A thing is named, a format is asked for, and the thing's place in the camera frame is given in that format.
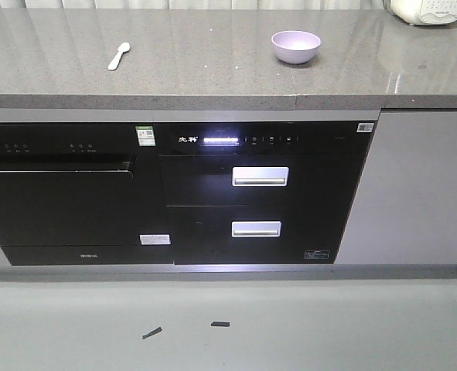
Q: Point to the lower silver drawer handle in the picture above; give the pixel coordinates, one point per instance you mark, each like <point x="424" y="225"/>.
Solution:
<point x="242" y="229"/>

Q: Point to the purple plastic bowl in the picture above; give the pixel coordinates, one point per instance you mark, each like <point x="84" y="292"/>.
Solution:
<point x="295" y="46"/>

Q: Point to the white rice cooker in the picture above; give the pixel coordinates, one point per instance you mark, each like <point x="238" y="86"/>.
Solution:
<point x="423" y="12"/>

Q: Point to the grey stone countertop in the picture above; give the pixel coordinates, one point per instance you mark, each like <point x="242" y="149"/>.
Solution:
<point x="222" y="60"/>

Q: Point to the white curtain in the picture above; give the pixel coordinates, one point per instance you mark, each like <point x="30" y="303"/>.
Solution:
<point x="208" y="4"/>

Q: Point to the upper silver drawer handle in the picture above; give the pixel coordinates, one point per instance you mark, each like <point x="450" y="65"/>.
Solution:
<point x="260" y="176"/>

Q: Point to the grey cabinet door panel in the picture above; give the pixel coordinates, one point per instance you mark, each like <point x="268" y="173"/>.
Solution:
<point x="405" y="208"/>

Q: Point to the pale green plastic spoon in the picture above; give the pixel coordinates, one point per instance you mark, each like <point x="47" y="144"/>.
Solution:
<point x="122" y="49"/>

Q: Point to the black drawer disinfection cabinet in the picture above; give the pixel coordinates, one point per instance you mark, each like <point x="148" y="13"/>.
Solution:
<point x="325" y="160"/>

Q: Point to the silver drawer handle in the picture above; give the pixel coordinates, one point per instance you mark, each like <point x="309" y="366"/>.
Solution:
<point x="260" y="176"/>
<point x="242" y="229"/>

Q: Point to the black built-in dishwasher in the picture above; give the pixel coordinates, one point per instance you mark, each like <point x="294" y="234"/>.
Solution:
<point x="81" y="193"/>

